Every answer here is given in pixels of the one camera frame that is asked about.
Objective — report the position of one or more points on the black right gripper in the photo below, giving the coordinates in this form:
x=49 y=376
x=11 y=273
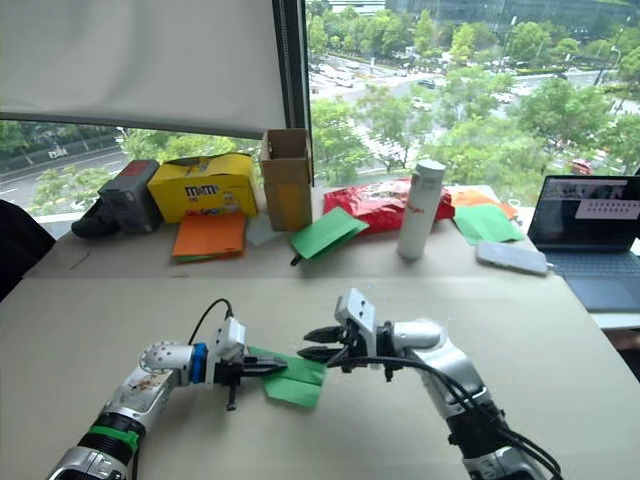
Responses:
x=356 y=345

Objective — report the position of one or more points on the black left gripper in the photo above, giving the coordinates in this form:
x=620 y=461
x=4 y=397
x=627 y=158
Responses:
x=231 y=372

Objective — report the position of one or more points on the green paper sheet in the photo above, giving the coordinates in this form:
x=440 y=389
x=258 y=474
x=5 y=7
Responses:
x=295 y=385
x=487 y=225

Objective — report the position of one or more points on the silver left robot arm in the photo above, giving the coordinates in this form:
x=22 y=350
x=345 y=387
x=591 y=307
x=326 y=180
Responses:
x=145 y=390

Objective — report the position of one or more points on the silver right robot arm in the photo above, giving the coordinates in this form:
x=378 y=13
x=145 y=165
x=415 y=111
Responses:
x=450 y=370

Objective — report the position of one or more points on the folded green paper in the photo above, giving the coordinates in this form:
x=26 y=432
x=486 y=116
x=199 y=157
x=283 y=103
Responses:
x=325 y=232

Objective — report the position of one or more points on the pale grey paper sheet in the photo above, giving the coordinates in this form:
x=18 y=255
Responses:
x=259 y=232

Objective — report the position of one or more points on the flat green paper sheet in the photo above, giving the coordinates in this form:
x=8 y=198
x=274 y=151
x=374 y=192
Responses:
x=487 y=225

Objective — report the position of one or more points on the orange paper sheet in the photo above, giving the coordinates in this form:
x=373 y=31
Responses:
x=475 y=199

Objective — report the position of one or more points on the orange paper stack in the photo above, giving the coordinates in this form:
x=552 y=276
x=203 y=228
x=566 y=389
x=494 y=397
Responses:
x=210 y=235

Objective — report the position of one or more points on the red snack bag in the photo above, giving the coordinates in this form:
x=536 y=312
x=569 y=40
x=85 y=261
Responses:
x=380 y=202

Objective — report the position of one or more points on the white cylindrical bottle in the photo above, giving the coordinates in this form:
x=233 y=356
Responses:
x=420 y=210

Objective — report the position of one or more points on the brown cardboard box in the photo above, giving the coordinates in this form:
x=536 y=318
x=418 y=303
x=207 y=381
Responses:
x=286 y=185

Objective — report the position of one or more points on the yellow candy box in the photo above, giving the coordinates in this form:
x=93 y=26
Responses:
x=200 y=192

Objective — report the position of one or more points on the grey battery pack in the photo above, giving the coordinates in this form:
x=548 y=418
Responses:
x=127 y=200

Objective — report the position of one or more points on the black chair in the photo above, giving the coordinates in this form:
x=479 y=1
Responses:
x=22 y=245

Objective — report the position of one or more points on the grey open laptop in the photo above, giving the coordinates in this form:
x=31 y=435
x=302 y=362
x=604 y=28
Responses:
x=590 y=240

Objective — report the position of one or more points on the white roller blind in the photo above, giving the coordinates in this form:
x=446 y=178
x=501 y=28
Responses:
x=140 y=60

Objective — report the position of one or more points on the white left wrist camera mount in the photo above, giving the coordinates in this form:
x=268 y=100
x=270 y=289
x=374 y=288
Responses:
x=231 y=336

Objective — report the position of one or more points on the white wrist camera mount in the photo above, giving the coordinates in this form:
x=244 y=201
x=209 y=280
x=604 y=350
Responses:
x=357 y=307
x=231 y=336

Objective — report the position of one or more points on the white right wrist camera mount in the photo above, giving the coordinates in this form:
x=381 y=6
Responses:
x=357 y=307

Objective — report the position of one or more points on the dark window frame post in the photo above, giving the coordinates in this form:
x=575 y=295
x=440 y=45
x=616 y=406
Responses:
x=295 y=60

